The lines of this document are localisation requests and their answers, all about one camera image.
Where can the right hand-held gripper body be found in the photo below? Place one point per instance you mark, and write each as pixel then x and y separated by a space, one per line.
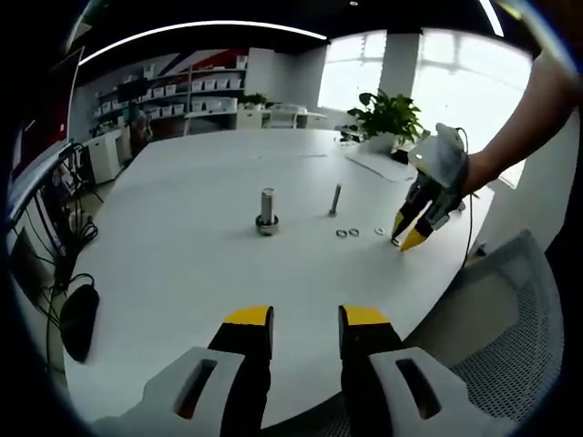
pixel 442 155

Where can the dark rectangular box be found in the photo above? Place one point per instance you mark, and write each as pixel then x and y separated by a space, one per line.
pixel 29 264

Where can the thin threaded steel stud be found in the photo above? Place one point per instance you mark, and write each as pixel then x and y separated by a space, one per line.
pixel 336 198

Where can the black computer mouse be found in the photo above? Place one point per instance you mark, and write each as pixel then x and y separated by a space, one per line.
pixel 79 323

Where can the grey mesh office chair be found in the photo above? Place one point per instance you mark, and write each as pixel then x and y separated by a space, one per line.
pixel 501 318

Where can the black wall screen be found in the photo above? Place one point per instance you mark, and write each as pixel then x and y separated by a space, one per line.
pixel 132 88

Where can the large steel washer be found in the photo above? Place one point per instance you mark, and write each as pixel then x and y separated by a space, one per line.
pixel 258 226
pixel 258 221

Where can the straight ceiling light strip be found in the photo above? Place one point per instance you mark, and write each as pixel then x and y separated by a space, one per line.
pixel 493 18

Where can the small potted plant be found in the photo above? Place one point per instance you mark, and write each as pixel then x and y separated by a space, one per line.
pixel 254 100

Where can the thick threaded steel stud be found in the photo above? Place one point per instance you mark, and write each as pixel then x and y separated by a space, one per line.
pixel 267 202

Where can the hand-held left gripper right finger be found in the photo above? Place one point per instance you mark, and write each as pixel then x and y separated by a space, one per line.
pixel 364 341

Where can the white desk with black legs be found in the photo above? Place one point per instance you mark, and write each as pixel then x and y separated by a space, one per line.
pixel 32 186

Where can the curved ceiling light strip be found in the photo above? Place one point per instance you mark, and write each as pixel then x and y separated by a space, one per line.
pixel 205 23

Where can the red screen monitor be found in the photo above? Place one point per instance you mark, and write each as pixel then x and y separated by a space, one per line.
pixel 50 114

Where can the white shelf with storage bins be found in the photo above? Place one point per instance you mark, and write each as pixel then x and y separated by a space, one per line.
pixel 182 91

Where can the white cabinet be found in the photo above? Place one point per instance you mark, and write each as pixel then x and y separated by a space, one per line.
pixel 107 157

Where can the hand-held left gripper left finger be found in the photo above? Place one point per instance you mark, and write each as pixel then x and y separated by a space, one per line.
pixel 241 341

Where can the large potted plant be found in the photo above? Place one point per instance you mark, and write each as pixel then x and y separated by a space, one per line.
pixel 387 114

